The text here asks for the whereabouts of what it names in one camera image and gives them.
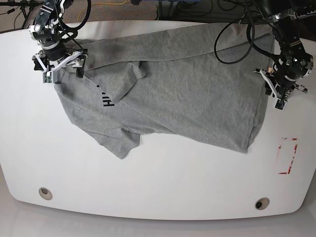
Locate table cable grommet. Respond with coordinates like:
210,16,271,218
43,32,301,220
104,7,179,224
39,188,52,200
255,197,270,210

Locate grey T-shirt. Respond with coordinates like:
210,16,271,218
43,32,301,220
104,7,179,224
54,23,269,159

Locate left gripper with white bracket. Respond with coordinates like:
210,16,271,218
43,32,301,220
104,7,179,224
254,68,308,111

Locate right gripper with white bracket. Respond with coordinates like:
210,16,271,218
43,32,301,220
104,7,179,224
32,47,88,84

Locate black tripod stand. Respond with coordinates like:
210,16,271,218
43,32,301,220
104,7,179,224
0,0,44,31

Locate left table cable grommet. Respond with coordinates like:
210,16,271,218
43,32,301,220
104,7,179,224
39,188,52,200

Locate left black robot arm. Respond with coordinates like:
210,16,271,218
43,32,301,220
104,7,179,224
253,0,316,111

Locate yellow cable on floor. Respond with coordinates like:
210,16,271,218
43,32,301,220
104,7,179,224
77,0,127,23

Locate right table cable grommet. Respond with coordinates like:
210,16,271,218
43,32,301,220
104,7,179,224
255,197,270,210

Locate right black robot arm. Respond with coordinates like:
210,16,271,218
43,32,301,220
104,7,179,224
29,0,92,84

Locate red tape rectangle marking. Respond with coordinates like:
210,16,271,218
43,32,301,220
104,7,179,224
276,137,298,175

